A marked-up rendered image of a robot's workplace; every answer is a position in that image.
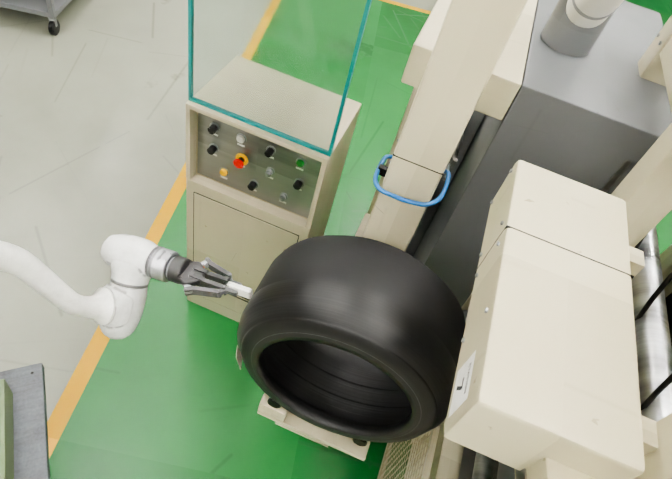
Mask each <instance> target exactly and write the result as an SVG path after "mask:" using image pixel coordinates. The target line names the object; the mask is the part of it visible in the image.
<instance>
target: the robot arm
mask: <svg viewBox="0 0 672 479"><path fill-rule="evenodd" d="M100 253H101V256H102V258H103V260H104V261H105V262H106V263H107V264H108V265H109V266H111V280H110V283H109V284H106V285H105V286H104V287H102V288H98V289H97V290H96V291H95V292H94V294H93V295H91V296H82V295H80V294H78V293H76V292H75V291H74V290H73V289H72V288H70V287H69V286H68V285H67V284H66V283H65V282H64V281H63V280H62V279H60V278H59V277H58V276H57V275H56V274H55V273H54V272H53V271H52V270H50V269H49V268H48V267H47V266H46V265H45V264H44V263H43V262H41V261H40V260H39V259H38V258H37V257H35V256H34V255H33V254H31V253H30V252H28V251H27V250H25V249H23V248H21V247H19V246H17V245H14V244H11V243H8V242H4V241H0V271H4V272H7V273H10V274H12V275H14V276H15V277H17V278H18V279H20V280H21V281H23V282H24V283H25V284H27V285H28V286H29V287H31V288H32V289H34V290H35V291H36V292H38V293H39V294H40V295H42V296H43V297H44V298H46V299H47V300H48V301H50V302H51V303H53V304H54V305H55V306H57V307H58V308H59V309H61V310H63V311H64V312H66V313H68V314H71V315H73V316H77V317H82V318H91V319H94V320H95V321H96V322H97V323H98V324H99V326H100V329H101V331H102V333H103V334H104V335H105V336H107V337H108V338H111V339H123V338H126V337H127V336H129V335H131V334H132V333H133V332H134V330H135V329H136V328H137V326H138V324H139V322H140V319H141V317H142V314H143V310H144V307H145V303H146V298H147V289H148V284H149V281H150V279H151V278H154V279H157V280H159V281H162V282H169V281H170V282H173V283H176V284H180V285H182V286H183V287H184V293H185V296H190V295H198V296H206V297H214V298H221V297H222V295H223V294H224V296H225V295H227V294H229V295H232V296H237V295H239V296H242V297H245V298H248V299H251V297H252V295H253V290H252V289H251V288H248V287H245V286H242V283H240V282H237V281H234V280H232V273H231V272H229V271H227V270H226V269H224V268H222V267H221V266H219V265H217V264H215V263H214V262H212V261H211V259H210V258H209V257H206V258H205V260H204V261H202V262H199V261H196V262H195V261H192V260H190V259H188V258H185V257H182V256H179V253H177V252H175V251H172V250H169V249H166V248H164V247H160V246H158V245H156V244H155V243H154V242H152V241H150V240H148V239H145V238H142V237H138V236H134V235H129V234H116V235H111V236H109V237H108V238H107V239H106V240H105V241H104V243H103V244H102V247H101V251H100ZM203 266H204V267H206V268H209V269H210V270H211V271H213V272H215V273H213V272H210V271H209V270H207V269H205V268H204V267H203ZM196 285H197V286H196ZM226 286H227V287H226Z"/></svg>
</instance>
